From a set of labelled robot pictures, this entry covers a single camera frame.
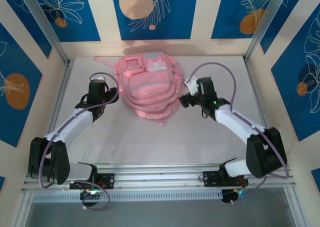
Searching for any white slotted cable duct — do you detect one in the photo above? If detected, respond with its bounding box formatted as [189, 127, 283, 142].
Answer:
[31, 189, 223, 203]

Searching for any aluminium front rail beam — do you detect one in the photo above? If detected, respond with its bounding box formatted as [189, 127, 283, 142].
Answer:
[21, 163, 297, 195]

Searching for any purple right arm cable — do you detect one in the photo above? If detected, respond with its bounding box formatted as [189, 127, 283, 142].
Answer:
[191, 61, 291, 205]

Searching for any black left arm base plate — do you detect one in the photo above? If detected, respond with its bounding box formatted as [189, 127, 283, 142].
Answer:
[69, 173, 116, 190]

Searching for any pink backpack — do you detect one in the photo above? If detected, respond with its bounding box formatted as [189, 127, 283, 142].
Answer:
[93, 51, 185, 127]

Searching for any aluminium corner post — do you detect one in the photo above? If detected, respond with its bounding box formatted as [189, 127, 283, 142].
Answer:
[17, 0, 71, 65]
[243, 0, 293, 64]

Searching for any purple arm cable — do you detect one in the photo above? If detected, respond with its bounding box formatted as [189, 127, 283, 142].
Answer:
[39, 73, 120, 212]
[191, 61, 291, 205]

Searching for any aluminium frame leg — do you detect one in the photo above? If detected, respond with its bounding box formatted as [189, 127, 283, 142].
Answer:
[283, 186, 310, 227]
[13, 193, 35, 227]

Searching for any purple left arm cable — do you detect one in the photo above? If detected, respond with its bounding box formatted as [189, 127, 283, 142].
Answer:
[39, 73, 120, 212]

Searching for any aluminium side rail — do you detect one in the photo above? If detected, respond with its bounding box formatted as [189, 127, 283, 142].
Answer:
[36, 58, 75, 174]
[242, 57, 283, 167]

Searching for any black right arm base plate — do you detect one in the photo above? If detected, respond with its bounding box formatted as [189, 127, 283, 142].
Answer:
[202, 170, 249, 188]

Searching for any black base electronics box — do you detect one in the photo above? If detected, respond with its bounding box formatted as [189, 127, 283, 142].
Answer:
[221, 188, 245, 205]
[79, 189, 102, 208]

